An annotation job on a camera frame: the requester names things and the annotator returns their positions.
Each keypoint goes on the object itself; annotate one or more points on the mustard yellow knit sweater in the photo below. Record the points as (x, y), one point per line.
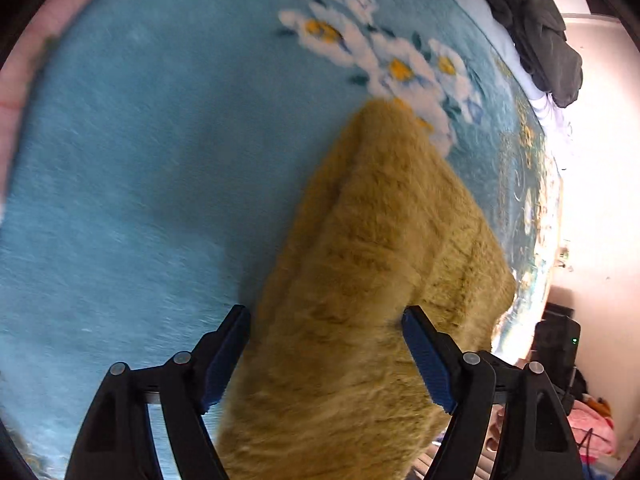
(360, 260)

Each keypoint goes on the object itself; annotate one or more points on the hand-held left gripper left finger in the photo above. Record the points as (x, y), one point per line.
(225, 355)

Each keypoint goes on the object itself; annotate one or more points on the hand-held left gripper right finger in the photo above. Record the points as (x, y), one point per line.
(425, 355)

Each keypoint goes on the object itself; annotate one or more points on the grey floral duvet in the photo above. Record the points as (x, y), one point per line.
(505, 42)

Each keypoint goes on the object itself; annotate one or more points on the black electronic device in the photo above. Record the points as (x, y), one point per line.
(555, 345)

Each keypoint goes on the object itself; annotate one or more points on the dark grey garment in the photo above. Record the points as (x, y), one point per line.
(530, 20)

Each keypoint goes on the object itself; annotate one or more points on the teal floral blanket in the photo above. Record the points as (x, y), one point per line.
(150, 160)

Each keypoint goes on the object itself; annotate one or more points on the pink crumpled cloth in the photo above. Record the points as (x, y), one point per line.
(595, 422)

